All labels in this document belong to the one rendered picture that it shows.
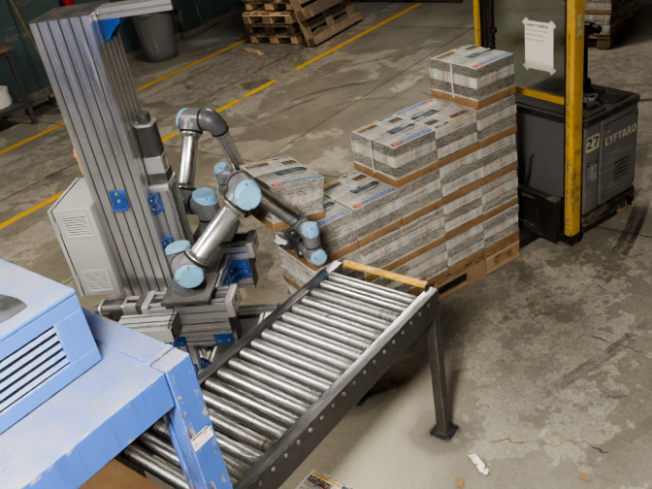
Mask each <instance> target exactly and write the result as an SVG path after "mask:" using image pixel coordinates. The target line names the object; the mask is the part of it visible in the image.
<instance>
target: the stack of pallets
mask: <svg viewBox="0 0 652 489"><path fill-rule="evenodd" d="M243 1H244V3H245V7H246V12H244V13H242V16H243V18H244V27H245V30H246V35H249V37H250V39H251V43H252V44H253V45H257V44H259V43H261V42H263V41H265V40H267V39H269V38H270V45H279V44H281V43H283V42H284V41H286V40H288V39H291V45H294V46H298V45H300V44H301V43H302V42H304V41H305V39H304V37H302V35H303V34H302V32H301V30H300V28H299V26H300V24H299V23H297V20H296V18H295V17H294V14H293V13H294V10H293V9H291V7H290V5H291V3H290V1H289V0H242V2H243ZM316 1H317V0H309V1H308V2H306V3H304V4H302V5H301V7H302V9H303V8H304V7H306V6H308V5H310V4H312V3H314V2H316ZM256 4H259V5H256ZM321 15H323V14H322V13H320V14H318V15H316V16H313V17H311V18H309V19H307V21H310V20H312V19H314V18H316V17H318V16H321ZM323 26H325V25H324V22H323V23H321V24H319V25H318V26H316V27H314V28H313V31H315V30H317V29H319V28H321V27H323Z"/></svg>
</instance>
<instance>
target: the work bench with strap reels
mask: <svg viewBox="0 0 652 489"><path fill-rule="evenodd" d="M12 49H13V47H12V46H2V48H0V58H3V57H7V59H8V62H9V64H10V67H11V70H12V72H13V75H14V77H15V80H16V84H17V87H18V89H19V92H20V94H21V97H22V100H18V99H12V97H11V95H10V92H9V90H8V87H7V86H5V85H0V118H1V117H3V116H4V117H3V118H5V119H8V118H10V117H12V115H10V114H12V113H14V112H16V111H19V110H21V109H23V108H26V110H27V112H28V114H29V117H30V119H31V123H29V124H36V123H38V122H40V121H38V120H37V118H36V116H35V114H34V111H33V109H32V106H31V104H30V101H29V98H28V96H27V93H26V90H25V88H24V85H23V83H22V80H21V77H20V75H19V72H18V70H17V67H16V64H15V61H14V58H13V56H12V53H11V50H12Z"/></svg>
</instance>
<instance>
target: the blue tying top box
mask: <svg viewBox="0 0 652 489"><path fill-rule="evenodd" d="M0 294H3V295H7V296H12V297H15V298H18V299H20V300H21V301H22V302H23V303H25V304H26V305H27V308H25V309H24V310H22V311H21V312H19V313H18V314H16V315H14V316H13V317H11V318H9V319H7V320H5V321H3V322H1V323H0V434H1V433H3V432H4V431H5V430H7V429H8V428H10V427H11V426H12V425H14V424H15V423H16V422H18V420H19V419H21V418H22V417H24V416H25V415H26V414H28V413H29V412H30V411H32V410H33V409H34V408H36V407H37V406H39V405H40V404H42V403H43V402H44V401H46V400H47V399H48V398H50V397H51V396H52V395H54V394H55V393H56V392H58V391H59V390H61V389H62V388H63V387H65V386H66V385H67V384H69V383H70V382H71V381H73V380H74V379H75V378H77V377H78V376H80V375H81V374H83V373H84V372H85V371H87V370H88V369H89V368H91V367H92V366H93V365H95V364H96V363H98V362H99V361H100V360H102V357H101V355H100V352H99V350H98V347H97V345H96V342H95V340H94V338H93V336H92V334H91V331H90V329H89V326H88V324H87V321H86V319H85V316H84V314H83V311H82V308H81V305H80V302H79V300H78V297H77V295H76V290H75V289H74V288H71V287H69V286H66V285H64V284H62V283H59V282H57V281H54V280H52V279H50V278H47V277H43V276H41V275H38V274H36V273H34V272H31V271H29V270H26V269H24V268H22V267H20V266H18V265H15V264H13V263H10V262H8V261H6V260H3V259H1V258H0Z"/></svg>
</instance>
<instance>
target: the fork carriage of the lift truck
mask: <svg viewBox="0 0 652 489"><path fill-rule="evenodd" d="M517 189H518V190H517V191H518V193H517V194H518V195H517V196H518V203H517V204H518V205H519V212H518V220H519V221H518V227H519V228H520V229H523V230H524V229H526V228H527V229H529V230H532V231H534V232H536V233H538V236H539V237H541V238H544V239H546V240H548V241H550V242H552V243H554V244H556V242H558V241H560V240H561V199H560V198H557V197H555V196H552V195H549V194H547V193H544V192H541V191H539V190H536V189H533V188H532V187H529V186H526V185H523V184H521V183H518V186H517Z"/></svg>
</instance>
